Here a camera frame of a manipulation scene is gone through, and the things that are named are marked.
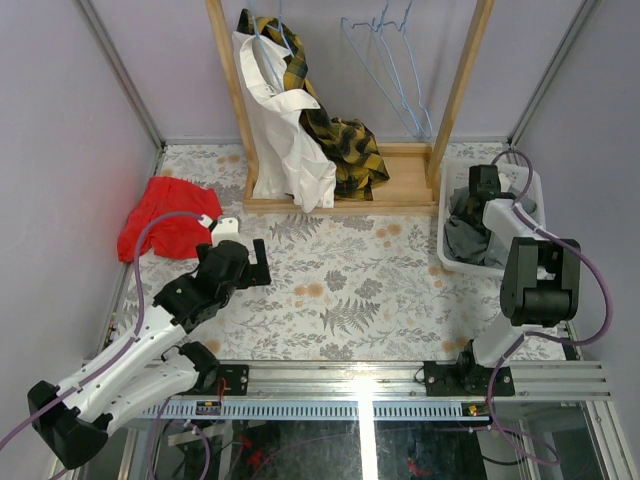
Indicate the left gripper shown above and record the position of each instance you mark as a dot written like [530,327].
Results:
[260,263]

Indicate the red cloth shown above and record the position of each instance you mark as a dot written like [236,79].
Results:
[176,237]

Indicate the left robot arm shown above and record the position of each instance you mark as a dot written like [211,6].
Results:
[148,362]

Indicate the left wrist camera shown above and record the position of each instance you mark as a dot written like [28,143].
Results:
[224,229]

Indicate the white plastic basket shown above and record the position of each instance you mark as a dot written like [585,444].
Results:
[454,176]

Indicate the wooden clothes rack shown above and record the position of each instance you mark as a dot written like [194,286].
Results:
[415,186]

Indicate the yellow plaid shirt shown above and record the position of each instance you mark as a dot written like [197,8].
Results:
[348,143]

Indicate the white shirt on left hanger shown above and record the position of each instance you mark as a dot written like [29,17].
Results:
[290,163]

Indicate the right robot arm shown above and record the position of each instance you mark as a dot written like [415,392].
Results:
[540,283]

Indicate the blue wire hanger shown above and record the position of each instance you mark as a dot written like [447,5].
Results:
[404,90]

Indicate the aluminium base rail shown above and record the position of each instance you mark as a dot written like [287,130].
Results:
[286,390]

